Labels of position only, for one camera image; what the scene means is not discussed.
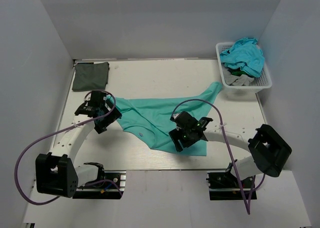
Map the teal t shirt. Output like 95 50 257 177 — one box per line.
116 82 223 156

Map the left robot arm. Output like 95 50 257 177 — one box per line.
35 100 122 198

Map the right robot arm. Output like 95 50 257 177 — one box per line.
169 122 292 187

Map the folded dark green t shirt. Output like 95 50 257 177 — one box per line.
72 62 110 92

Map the grey cloth in basket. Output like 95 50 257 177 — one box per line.
222 69 254 86

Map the green cloth in basket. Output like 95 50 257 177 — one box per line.
229 69 247 77

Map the white plastic basket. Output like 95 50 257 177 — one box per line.
215 42 272 93

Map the light blue t shirt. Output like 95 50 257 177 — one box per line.
219 38 265 78

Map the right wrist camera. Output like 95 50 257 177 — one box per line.
170 111 213 134

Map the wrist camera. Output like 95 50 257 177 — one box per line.
170 111 213 134
74 91 109 118

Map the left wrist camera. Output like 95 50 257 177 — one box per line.
74 91 109 118

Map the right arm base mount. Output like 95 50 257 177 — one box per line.
206 172 257 201

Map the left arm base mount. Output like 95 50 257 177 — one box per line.
72 171 126 200

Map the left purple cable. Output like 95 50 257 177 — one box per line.
14 89 124 205

